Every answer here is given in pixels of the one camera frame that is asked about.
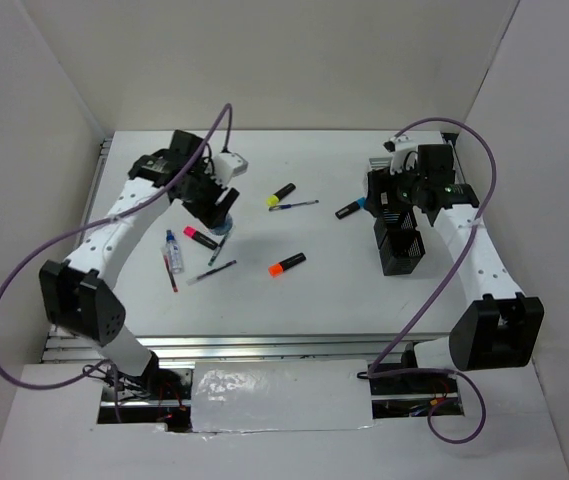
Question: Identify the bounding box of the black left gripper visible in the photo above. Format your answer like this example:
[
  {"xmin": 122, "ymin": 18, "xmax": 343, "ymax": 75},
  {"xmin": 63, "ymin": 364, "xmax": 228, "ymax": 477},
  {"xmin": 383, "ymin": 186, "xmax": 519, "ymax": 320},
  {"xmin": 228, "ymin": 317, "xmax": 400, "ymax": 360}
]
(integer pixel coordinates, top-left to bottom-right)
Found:
[{"xmin": 178, "ymin": 162, "xmax": 239, "ymax": 230}]

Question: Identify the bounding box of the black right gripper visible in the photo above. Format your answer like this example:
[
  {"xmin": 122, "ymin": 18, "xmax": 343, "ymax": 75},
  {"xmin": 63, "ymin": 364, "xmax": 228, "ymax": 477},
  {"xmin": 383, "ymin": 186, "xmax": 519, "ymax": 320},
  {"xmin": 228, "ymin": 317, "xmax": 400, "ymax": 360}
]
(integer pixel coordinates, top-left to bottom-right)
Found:
[{"xmin": 363, "ymin": 159, "xmax": 428, "ymax": 217}]

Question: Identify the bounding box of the pink highlighter marker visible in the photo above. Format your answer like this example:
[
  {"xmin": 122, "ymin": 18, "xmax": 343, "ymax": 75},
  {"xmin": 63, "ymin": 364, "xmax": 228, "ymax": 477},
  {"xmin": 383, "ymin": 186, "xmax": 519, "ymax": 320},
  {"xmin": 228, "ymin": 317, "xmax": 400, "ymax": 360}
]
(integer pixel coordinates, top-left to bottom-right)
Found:
[{"xmin": 183, "ymin": 226, "xmax": 218, "ymax": 251}]

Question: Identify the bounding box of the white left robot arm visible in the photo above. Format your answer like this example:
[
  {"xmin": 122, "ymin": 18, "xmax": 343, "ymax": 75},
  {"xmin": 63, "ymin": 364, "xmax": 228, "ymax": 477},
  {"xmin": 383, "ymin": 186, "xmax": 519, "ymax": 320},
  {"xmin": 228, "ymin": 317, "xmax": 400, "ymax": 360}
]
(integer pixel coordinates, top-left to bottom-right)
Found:
[{"xmin": 39, "ymin": 130, "xmax": 248, "ymax": 399}]

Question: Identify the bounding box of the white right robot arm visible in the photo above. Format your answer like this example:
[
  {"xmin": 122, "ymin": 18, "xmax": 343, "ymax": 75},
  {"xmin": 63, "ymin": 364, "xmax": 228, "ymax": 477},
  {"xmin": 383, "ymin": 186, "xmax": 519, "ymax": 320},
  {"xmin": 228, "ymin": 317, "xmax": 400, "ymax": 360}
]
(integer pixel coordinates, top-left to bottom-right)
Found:
[{"xmin": 363, "ymin": 142, "xmax": 544, "ymax": 392}]

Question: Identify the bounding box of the far black mesh container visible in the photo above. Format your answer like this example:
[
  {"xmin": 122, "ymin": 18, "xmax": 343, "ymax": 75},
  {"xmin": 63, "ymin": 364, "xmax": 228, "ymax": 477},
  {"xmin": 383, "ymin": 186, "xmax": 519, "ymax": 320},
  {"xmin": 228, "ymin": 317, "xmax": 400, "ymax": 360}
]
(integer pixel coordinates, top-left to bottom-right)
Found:
[{"xmin": 374, "ymin": 210, "xmax": 417, "ymax": 247}]

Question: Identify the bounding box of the black mesh container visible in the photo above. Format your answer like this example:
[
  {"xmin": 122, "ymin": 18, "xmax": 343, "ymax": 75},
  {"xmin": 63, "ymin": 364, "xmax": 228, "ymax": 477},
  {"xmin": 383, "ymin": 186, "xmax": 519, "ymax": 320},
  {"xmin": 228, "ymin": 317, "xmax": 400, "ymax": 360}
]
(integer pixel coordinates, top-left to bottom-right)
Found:
[
  {"xmin": 377, "ymin": 230, "xmax": 425, "ymax": 276},
  {"xmin": 374, "ymin": 210, "xmax": 417, "ymax": 247}
]

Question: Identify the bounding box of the blue highlighter marker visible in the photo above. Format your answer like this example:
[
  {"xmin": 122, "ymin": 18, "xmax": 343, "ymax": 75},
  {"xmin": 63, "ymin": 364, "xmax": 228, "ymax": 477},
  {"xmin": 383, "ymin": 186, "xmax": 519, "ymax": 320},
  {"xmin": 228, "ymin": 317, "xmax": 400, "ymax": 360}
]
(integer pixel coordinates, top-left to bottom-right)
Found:
[{"xmin": 335, "ymin": 197, "xmax": 365, "ymax": 220}]

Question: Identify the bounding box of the far white mesh container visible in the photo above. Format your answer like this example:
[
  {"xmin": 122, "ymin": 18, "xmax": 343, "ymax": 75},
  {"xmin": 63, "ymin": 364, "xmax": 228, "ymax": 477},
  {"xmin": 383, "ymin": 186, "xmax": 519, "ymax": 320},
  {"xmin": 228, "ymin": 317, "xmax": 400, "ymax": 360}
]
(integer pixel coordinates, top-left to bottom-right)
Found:
[{"xmin": 368, "ymin": 156, "xmax": 394, "ymax": 171}]

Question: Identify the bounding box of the blue ballpoint pen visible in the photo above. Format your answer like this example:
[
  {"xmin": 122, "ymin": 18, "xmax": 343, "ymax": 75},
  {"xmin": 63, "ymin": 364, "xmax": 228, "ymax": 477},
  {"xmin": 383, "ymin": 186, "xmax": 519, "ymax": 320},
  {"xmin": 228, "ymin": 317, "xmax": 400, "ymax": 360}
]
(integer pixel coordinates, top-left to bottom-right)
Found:
[{"xmin": 268, "ymin": 199, "xmax": 319, "ymax": 212}]

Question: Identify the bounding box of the yellow highlighter marker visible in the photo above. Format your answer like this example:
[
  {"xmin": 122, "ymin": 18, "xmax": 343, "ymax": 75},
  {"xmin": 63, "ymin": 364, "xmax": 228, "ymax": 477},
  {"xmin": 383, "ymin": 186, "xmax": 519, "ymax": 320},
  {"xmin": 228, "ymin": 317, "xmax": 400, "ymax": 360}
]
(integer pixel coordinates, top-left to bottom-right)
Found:
[{"xmin": 266, "ymin": 183, "xmax": 296, "ymax": 207}]

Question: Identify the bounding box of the near black mesh container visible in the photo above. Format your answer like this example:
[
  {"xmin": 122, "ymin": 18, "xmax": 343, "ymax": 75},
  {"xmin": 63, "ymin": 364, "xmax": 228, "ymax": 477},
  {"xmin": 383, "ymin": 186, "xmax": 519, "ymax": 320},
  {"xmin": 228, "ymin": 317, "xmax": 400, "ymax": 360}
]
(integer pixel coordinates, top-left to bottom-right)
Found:
[{"xmin": 377, "ymin": 230, "xmax": 425, "ymax": 276}]

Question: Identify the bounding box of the purple gel pen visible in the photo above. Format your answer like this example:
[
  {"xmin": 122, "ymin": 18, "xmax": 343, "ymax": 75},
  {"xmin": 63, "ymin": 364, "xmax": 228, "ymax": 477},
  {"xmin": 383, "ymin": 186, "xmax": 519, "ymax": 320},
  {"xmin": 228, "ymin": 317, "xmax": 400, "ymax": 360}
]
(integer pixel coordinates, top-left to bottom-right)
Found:
[{"xmin": 186, "ymin": 260, "xmax": 237, "ymax": 286}]

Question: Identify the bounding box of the orange highlighter marker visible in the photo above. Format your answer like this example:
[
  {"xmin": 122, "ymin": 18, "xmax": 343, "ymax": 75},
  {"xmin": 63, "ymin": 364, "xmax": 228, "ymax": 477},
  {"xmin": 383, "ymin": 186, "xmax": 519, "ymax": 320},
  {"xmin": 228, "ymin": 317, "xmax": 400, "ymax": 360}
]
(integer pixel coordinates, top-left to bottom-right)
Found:
[{"xmin": 268, "ymin": 252, "xmax": 306, "ymax": 278}]

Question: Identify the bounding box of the red gel pen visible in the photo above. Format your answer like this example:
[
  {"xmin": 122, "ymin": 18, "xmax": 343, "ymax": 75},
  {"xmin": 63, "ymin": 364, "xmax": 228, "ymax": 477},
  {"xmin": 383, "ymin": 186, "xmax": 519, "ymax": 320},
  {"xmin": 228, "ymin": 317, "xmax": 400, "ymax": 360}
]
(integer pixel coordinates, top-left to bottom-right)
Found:
[{"xmin": 163, "ymin": 255, "xmax": 179, "ymax": 293}]

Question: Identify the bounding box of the white foil cover sheet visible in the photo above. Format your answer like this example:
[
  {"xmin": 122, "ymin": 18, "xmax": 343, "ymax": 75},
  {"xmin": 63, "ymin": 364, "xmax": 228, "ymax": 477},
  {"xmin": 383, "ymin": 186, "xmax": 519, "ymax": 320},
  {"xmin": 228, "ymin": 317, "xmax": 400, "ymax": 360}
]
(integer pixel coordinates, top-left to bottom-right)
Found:
[{"xmin": 191, "ymin": 359, "xmax": 373, "ymax": 433}]

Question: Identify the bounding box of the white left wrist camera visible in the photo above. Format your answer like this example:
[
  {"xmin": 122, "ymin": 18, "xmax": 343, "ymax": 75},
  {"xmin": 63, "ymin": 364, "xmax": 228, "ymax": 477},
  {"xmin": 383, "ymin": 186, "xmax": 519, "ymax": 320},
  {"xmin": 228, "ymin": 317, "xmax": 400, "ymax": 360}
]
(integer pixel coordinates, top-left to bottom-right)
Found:
[{"xmin": 212, "ymin": 152, "xmax": 249, "ymax": 187}]

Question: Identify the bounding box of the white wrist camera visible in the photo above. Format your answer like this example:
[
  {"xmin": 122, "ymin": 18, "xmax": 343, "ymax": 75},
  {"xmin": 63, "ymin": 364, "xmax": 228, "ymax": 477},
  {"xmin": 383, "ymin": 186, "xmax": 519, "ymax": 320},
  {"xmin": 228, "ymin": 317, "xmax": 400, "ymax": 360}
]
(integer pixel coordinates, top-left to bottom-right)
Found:
[
  {"xmin": 383, "ymin": 135, "xmax": 418, "ymax": 173},
  {"xmin": 212, "ymin": 152, "xmax": 249, "ymax": 187}
]

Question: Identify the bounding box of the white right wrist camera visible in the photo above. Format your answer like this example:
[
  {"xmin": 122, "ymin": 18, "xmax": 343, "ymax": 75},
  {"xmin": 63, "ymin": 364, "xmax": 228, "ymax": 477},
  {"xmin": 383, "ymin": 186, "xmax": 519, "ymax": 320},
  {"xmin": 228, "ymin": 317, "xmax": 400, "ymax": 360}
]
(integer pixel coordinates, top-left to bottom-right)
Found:
[{"xmin": 383, "ymin": 135, "xmax": 418, "ymax": 173}]

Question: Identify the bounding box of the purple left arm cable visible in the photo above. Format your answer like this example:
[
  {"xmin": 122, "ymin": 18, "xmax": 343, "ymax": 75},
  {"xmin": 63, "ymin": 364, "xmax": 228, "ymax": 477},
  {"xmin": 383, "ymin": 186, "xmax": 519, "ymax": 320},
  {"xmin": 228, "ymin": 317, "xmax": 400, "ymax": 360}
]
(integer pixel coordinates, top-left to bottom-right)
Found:
[{"xmin": 0, "ymin": 103, "xmax": 234, "ymax": 424}]

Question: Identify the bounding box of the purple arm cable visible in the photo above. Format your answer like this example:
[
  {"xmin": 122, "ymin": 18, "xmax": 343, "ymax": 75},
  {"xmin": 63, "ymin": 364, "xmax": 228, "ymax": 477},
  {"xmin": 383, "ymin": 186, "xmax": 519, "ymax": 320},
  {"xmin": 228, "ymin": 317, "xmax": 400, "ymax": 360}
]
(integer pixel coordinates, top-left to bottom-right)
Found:
[
  {"xmin": 0, "ymin": 103, "xmax": 234, "ymax": 424},
  {"xmin": 367, "ymin": 117, "xmax": 497, "ymax": 445}
]

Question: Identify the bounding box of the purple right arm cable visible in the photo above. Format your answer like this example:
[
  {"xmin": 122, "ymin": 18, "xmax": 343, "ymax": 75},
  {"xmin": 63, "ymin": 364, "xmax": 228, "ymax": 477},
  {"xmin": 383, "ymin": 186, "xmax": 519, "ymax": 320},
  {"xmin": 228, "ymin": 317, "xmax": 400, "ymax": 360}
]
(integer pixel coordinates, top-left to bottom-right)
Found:
[{"xmin": 367, "ymin": 117, "xmax": 497, "ymax": 445}]

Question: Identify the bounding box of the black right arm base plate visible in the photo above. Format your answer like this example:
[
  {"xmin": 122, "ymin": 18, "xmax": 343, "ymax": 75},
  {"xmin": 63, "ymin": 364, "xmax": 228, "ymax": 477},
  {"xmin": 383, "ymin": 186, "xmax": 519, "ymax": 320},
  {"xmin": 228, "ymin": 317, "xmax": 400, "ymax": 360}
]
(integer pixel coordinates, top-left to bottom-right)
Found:
[{"xmin": 356, "ymin": 371, "xmax": 458, "ymax": 398}]

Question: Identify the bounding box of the aluminium table edge rail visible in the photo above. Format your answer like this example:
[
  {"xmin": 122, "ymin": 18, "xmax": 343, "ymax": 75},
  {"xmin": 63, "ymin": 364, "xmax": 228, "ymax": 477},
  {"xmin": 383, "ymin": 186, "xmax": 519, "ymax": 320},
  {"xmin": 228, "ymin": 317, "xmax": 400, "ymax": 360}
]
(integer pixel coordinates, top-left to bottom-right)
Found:
[{"xmin": 43, "ymin": 333, "xmax": 445, "ymax": 361}]

